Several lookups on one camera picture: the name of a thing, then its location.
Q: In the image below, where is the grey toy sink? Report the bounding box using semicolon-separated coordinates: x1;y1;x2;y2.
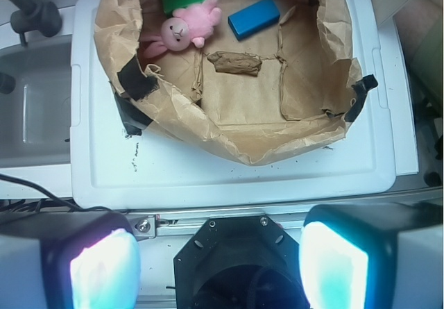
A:
1;35;71;168

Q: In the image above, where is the pink plush bunny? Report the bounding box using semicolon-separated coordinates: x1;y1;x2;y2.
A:
139;0;222;58

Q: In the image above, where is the brown wood chip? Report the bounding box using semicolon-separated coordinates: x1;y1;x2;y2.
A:
207;51;262;76

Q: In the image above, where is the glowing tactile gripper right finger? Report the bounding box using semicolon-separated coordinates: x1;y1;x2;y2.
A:
299;203;443;308

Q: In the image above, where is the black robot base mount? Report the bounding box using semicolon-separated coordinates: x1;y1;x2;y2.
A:
173;215;310;308

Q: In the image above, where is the crumpled brown paper bag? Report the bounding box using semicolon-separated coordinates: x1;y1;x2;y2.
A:
94;0;366;165

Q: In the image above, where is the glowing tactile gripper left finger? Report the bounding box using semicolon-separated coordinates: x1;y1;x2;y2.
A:
1;211;141;308

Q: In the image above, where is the aluminium frame rail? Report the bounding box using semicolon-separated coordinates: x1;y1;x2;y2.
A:
126;187;444;242

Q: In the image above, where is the blue rectangular block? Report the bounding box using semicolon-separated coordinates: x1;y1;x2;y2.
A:
228;0;280;41

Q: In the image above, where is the grey cable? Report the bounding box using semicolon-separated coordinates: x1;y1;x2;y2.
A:
0;173;105;215

